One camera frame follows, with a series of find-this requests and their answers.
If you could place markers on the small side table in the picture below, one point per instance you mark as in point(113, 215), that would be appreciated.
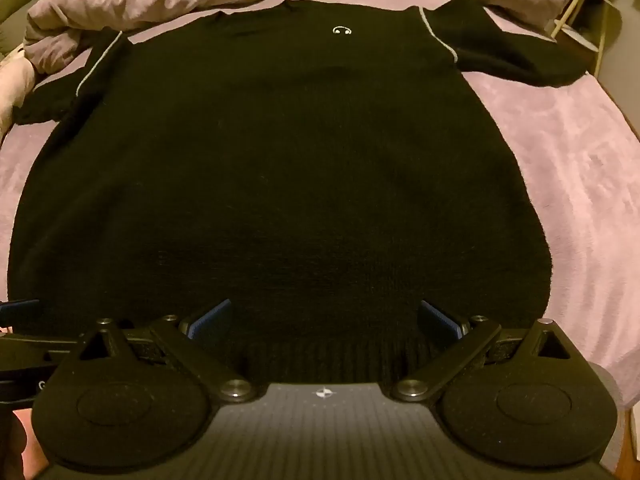
point(580, 35)

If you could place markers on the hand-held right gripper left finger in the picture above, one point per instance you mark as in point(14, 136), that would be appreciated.
point(212, 317)

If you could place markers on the black knit sweater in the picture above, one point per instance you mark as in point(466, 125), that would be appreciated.
point(280, 185)

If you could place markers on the pale pink cloth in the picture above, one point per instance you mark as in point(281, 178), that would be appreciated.
point(12, 90)

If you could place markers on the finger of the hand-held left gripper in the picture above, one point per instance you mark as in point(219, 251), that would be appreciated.
point(20, 306)

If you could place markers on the pink bed sheet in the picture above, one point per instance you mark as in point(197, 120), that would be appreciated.
point(575, 185)

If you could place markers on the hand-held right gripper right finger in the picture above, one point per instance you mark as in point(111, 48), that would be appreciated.
point(439, 316)

